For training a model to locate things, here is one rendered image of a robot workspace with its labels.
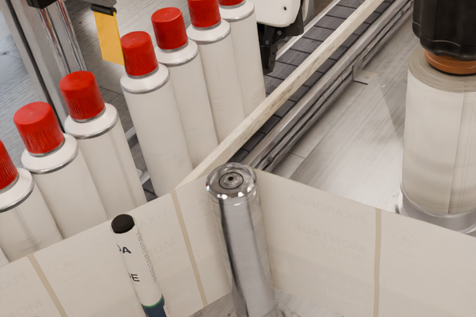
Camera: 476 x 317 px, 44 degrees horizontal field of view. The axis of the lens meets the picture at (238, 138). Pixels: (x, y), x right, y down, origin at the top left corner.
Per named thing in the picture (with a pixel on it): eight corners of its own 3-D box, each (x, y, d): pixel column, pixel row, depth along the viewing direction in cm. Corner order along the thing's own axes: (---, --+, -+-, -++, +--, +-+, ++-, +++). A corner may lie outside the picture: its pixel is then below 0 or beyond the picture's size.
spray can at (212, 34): (232, 156, 73) (205, 7, 60) (200, 143, 76) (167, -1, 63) (256, 131, 76) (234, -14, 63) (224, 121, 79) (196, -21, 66)
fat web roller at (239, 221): (265, 355, 52) (237, 209, 40) (225, 331, 54) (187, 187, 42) (292, 316, 54) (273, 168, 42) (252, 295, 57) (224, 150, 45)
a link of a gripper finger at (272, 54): (260, 25, 75) (256, 75, 77) (280, 30, 73) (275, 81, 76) (273, 22, 77) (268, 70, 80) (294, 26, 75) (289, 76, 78)
